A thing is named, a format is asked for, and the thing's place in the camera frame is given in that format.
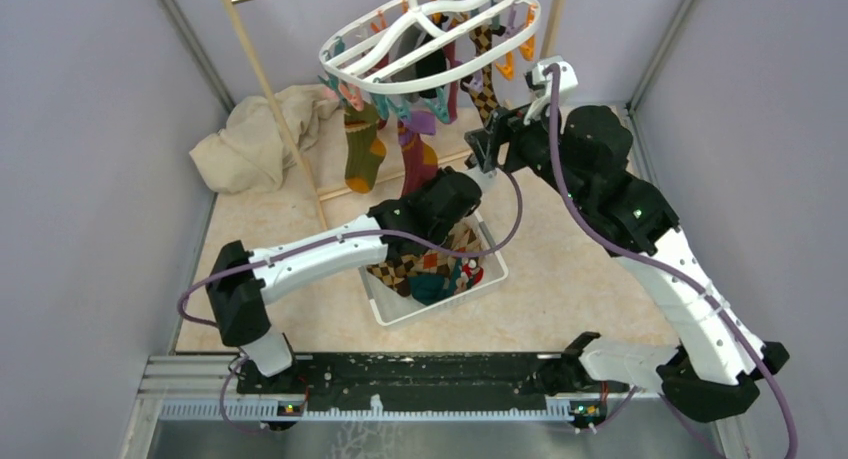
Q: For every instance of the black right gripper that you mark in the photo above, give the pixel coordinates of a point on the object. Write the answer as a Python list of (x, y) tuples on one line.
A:
[(505, 125)]

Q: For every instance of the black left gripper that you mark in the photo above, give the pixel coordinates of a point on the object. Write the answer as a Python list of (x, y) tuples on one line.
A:
[(430, 184)]

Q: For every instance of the brown beige argyle sock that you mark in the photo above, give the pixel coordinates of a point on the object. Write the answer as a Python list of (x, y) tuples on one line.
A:
[(463, 237)]

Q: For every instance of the dark teal sock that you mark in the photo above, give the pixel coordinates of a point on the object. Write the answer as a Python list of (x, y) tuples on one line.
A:
[(431, 288)]

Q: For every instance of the red sock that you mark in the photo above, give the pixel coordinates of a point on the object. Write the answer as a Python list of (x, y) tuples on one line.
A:
[(471, 273)]

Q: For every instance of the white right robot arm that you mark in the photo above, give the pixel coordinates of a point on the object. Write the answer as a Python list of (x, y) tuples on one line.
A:
[(714, 371)]

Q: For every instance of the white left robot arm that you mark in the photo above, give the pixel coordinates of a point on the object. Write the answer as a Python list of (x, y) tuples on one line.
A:
[(244, 281)]

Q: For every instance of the white oval clip hanger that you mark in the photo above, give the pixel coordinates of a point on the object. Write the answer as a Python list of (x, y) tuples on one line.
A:
[(367, 54)]

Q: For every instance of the olive green orange sock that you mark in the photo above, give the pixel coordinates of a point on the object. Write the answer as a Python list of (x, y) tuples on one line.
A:
[(365, 150)]

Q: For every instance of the white plastic basket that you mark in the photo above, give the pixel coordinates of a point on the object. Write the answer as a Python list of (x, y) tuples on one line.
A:
[(393, 311)]

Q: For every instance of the thin brown argyle sock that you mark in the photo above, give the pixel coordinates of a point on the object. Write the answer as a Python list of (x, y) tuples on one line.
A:
[(485, 99)]

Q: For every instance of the black sock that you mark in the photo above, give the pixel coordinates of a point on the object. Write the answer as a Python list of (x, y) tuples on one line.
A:
[(433, 64)]

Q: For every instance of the beige crumpled cloth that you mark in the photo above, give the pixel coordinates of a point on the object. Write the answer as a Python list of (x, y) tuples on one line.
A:
[(248, 154)]

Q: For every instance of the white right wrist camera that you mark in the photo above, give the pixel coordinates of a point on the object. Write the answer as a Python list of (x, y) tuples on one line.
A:
[(551, 80)]

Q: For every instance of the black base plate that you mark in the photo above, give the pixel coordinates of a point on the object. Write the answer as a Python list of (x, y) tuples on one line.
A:
[(439, 382)]

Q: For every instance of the wooden drying rack frame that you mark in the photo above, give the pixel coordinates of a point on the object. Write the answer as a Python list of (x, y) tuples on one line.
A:
[(262, 78)]

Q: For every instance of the aluminium front rail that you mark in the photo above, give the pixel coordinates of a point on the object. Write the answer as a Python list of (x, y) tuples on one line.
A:
[(208, 384)]

